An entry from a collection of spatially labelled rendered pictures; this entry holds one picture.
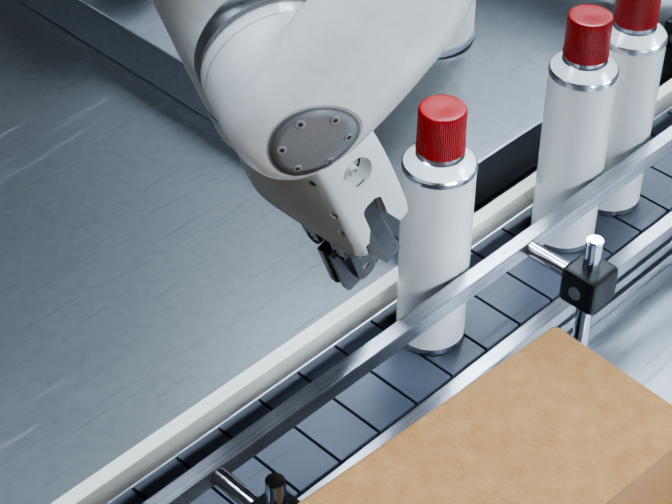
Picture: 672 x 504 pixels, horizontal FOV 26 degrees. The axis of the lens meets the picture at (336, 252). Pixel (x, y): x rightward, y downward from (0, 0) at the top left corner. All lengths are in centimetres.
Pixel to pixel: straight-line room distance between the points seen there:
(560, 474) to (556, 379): 6
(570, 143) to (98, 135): 48
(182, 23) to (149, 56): 69
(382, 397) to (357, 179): 24
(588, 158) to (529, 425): 44
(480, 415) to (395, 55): 18
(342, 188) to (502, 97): 52
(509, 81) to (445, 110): 40
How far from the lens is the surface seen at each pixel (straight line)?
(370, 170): 84
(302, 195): 86
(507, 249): 104
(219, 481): 89
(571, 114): 109
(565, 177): 112
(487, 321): 111
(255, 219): 127
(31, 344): 118
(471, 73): 137
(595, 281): 101
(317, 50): 67
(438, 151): 96
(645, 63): 113
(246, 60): 70
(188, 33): 74
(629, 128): 116
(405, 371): 106
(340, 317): 105
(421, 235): 100
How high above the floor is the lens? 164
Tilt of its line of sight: 41 degrees down
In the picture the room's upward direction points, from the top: straight up
